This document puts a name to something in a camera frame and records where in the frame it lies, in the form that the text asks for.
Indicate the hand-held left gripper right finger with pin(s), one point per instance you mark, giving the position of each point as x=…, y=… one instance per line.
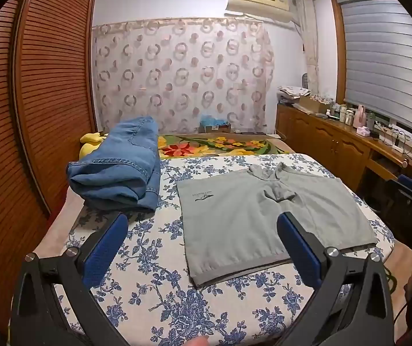
x=299, y=252

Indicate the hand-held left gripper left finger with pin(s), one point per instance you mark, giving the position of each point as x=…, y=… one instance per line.
x=105, y=248

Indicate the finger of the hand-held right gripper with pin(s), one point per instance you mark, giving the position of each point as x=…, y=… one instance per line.
x=407, y=181

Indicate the grey pants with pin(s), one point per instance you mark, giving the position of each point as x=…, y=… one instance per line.
x=234, y=223

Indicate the person's left hand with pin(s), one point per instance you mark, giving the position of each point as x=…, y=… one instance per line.
x=198, y=341

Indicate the blue floral bed sheet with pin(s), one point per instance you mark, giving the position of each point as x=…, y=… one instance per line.
x=148, y=295

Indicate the small pink box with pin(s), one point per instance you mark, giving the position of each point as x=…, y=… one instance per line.
x=363, y=131

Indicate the pink bottle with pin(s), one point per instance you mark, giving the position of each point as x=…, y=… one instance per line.
x=360, y=117

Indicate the wooden side cabinet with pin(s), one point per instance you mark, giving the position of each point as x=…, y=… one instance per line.
x=335, y=140

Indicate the blue jeans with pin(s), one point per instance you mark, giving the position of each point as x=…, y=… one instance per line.
x=119, y=165

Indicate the white bottle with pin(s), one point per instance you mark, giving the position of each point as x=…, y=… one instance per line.
x=344, y=113

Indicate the grey window blind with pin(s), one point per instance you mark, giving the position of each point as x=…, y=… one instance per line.
x=382, y=61

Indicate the open cardboard box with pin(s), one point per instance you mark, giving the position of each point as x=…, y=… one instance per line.
x=310, y=104

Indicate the colourful flower blanket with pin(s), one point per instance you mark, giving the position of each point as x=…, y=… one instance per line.
x=209, y=146

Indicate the box with blue bag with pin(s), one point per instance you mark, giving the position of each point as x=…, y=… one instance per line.
x=215, y=124

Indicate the tied lace curtain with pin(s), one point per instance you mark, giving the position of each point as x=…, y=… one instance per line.
x=310, y=43

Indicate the wooden louvered wardrobe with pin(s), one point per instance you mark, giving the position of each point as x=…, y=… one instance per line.
x=47, y=79

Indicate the white air conditioner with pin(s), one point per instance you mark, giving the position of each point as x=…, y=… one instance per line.
x=260, y=1

